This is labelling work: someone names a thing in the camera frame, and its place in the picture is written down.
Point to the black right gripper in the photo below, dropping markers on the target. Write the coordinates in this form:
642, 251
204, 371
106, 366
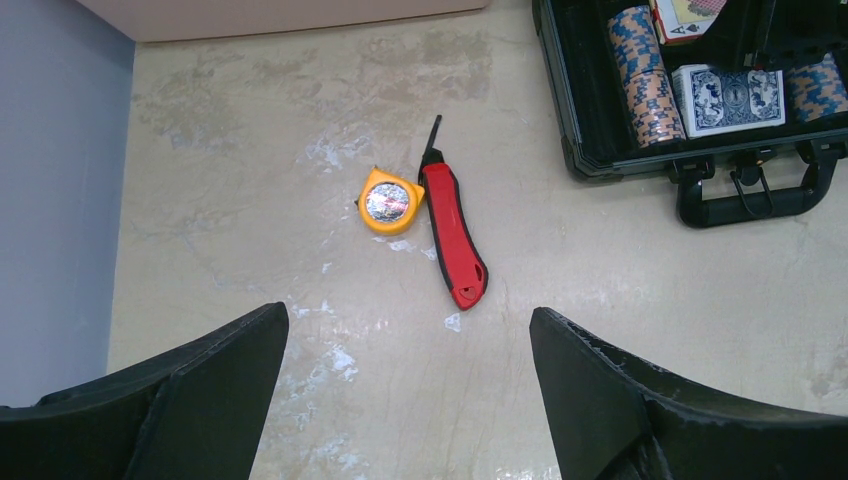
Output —
790, 34

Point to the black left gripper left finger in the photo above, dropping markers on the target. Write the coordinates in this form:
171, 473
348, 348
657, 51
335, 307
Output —
196, 411

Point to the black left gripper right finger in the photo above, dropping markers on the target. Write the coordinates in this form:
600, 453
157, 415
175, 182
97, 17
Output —
614, 415

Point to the purple poker chip stack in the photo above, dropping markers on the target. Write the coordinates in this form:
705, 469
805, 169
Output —
817, 91

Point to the black poker set case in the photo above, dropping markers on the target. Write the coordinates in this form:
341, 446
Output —
723, 179

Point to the blue playing card deck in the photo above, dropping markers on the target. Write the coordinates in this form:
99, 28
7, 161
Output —
713, 102

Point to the red playing card deck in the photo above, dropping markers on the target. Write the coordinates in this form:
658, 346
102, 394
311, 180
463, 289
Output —
682, 21

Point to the red folding utility knife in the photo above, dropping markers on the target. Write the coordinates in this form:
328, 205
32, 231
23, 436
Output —
464, 272

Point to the yellow tape measure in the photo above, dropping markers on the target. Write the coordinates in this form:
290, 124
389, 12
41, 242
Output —
388, 204

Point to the pink translucent plastic toolbox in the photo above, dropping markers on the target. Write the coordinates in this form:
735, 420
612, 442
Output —
179, 20

